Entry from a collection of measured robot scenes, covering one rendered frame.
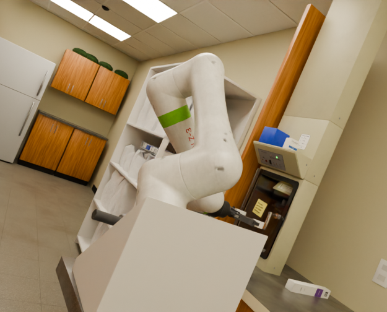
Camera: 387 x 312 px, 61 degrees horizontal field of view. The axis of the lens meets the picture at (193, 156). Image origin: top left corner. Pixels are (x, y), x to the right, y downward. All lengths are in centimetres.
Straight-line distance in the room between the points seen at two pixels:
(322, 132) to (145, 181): 103
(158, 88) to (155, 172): 37
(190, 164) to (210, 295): 30
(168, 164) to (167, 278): 29
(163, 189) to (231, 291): 28
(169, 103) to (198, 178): 40
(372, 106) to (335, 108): 49
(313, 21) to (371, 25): 38
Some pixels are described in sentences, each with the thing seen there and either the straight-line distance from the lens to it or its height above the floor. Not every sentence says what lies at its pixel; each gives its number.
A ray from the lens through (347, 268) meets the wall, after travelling 191.
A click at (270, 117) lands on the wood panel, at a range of 190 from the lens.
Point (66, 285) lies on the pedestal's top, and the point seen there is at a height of 92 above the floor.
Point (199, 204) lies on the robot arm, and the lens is 120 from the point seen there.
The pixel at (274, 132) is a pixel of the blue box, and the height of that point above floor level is 157.
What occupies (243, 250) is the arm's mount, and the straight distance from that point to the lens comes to 75.
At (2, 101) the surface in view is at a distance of 599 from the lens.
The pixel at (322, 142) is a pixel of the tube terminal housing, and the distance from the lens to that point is 164.
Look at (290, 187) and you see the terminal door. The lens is 163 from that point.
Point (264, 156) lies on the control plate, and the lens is 174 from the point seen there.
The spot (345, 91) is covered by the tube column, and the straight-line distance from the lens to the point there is 172.
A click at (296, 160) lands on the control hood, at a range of 156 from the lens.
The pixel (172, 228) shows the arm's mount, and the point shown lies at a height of 116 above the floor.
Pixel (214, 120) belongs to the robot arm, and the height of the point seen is 141.
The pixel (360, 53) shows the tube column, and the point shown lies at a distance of 178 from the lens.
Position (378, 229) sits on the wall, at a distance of 186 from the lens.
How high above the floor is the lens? 130
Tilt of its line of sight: level
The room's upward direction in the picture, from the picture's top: 24 degrees clockwise
